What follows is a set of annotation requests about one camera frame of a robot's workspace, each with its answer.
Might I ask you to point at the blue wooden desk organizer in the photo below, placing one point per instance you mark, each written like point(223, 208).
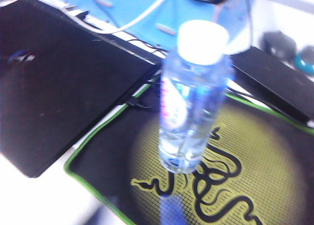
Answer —
point(137, 7)

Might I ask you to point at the black green-edged mouse pad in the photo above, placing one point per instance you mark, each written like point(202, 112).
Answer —
point(257, 149)

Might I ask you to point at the black power adapter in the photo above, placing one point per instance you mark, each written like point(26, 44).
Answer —
point(274, 80)

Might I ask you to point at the grey round object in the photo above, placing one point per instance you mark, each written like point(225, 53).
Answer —
point(279, 44)

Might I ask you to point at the black closed laptop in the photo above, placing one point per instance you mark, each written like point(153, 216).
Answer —
point(61, 92)

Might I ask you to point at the clear mineral water bottle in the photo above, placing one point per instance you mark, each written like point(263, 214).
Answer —
point(191, 107)

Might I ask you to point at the teal round object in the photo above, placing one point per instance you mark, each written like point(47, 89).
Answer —
point(305, 60)

